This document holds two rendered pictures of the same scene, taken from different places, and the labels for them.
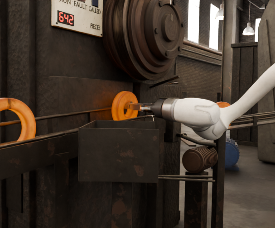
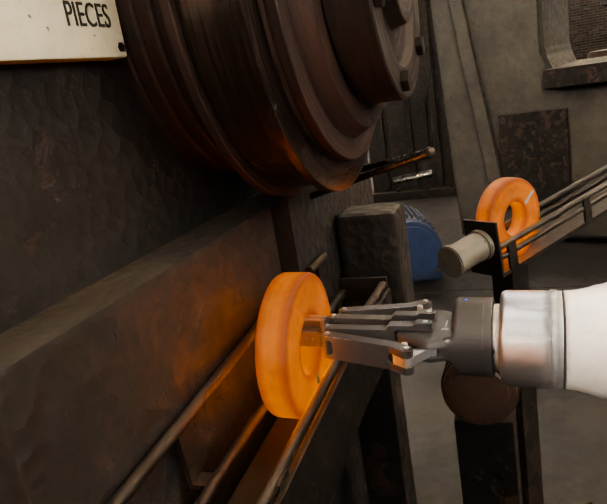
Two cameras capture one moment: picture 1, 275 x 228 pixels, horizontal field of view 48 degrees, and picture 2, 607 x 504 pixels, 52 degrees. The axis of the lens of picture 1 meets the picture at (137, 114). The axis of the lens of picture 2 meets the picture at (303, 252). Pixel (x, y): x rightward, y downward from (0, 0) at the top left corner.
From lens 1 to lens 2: 78 cm
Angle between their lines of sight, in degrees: 18
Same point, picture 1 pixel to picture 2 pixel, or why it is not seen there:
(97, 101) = (187, 363)
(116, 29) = (202, 15)
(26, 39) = not seen: outside the picture
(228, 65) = not seen: hidden behind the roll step
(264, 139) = (472, 189)
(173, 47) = (403, 44)
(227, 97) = not seen: hidden behind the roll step
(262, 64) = (444, 15)
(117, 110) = (287, 379)
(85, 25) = (43, 19)
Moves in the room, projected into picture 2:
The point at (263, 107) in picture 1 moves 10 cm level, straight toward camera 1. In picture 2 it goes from (460, 119) to (463, 120)
